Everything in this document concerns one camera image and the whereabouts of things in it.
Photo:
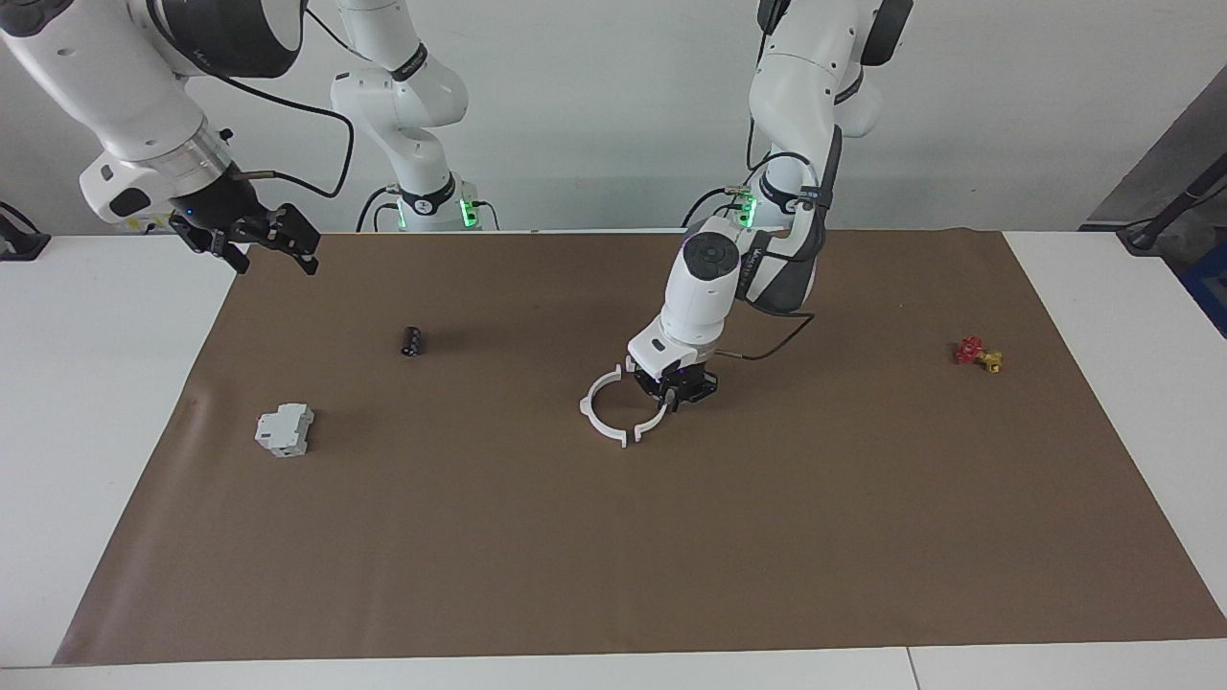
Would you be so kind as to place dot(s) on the brown paper mat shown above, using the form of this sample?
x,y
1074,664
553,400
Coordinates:
x,y
613,537

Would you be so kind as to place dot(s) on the grey partition panel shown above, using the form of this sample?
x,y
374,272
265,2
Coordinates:
x,y
1179,153

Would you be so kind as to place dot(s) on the black clamp mount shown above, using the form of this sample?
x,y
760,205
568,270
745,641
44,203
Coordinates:
x,y
19,244

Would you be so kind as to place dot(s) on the white wall socket box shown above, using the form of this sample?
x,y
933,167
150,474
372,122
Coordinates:
x,y
144,225

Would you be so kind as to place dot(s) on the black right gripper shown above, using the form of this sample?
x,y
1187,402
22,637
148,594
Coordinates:
x,y
235,213

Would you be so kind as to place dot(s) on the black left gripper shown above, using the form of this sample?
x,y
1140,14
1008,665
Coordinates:
x,y
698,381

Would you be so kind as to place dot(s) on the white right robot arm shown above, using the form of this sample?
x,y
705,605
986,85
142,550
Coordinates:
x,y
105,86

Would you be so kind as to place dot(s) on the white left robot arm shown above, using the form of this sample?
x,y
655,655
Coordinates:
x,y
700,287

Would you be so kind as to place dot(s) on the black cylindrical capacitor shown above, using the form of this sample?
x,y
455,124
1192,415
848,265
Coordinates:
x,y
413,341

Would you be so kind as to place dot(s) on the red and yellow valve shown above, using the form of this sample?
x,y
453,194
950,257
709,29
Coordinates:
x,y
971,351

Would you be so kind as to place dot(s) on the black tripod stand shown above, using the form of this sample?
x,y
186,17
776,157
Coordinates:
x,y
1141,235

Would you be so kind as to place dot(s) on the white circuit breaker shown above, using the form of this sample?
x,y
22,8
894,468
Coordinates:
x,y
283,431

